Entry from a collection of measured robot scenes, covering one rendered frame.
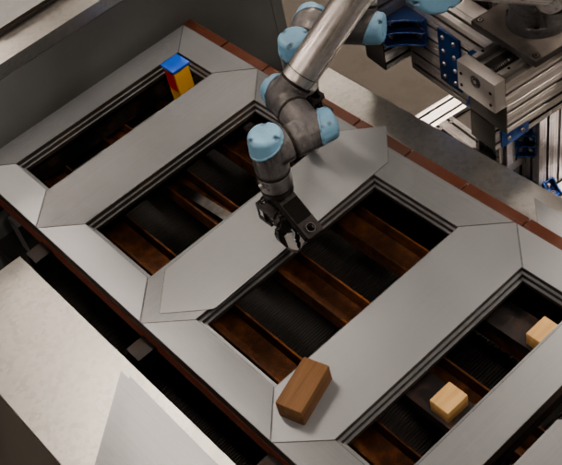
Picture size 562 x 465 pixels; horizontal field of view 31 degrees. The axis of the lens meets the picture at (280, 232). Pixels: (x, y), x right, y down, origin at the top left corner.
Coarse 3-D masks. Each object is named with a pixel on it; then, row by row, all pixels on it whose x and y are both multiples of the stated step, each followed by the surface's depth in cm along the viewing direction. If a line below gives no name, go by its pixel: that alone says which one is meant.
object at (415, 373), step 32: (192, 64) 287; (128, 96) 284; (224, 128) 267; (32, 160) 272; (192, 160) 263; (128, 192) 256; (384, 192) 243; (32, 224) 254; (96, 224) 252; (448, 224) 231; (64, 256) 249; (128, 256) 244; (288, 256) 235; (160, 288) 233; (512, 288) 218; (544, 288) 215; (160, 320) 226; (480, 320) 214
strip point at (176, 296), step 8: (168, 272) 235; (168, 280) 234; (176, 280) 233; (168, 288) 232; (176, 288) 232; (184, 288) 231; (168, 296) 231; (176, 296) 230; (184, 296) 230; (192, 296) 229; (168, 304) 229; (176, 304) 228; (184, 304) 228; (192, 304) 228; (200, 304) 227; (208, 304) 227; (160, 312) 228; (168, 312) 228; (176, 312) 227
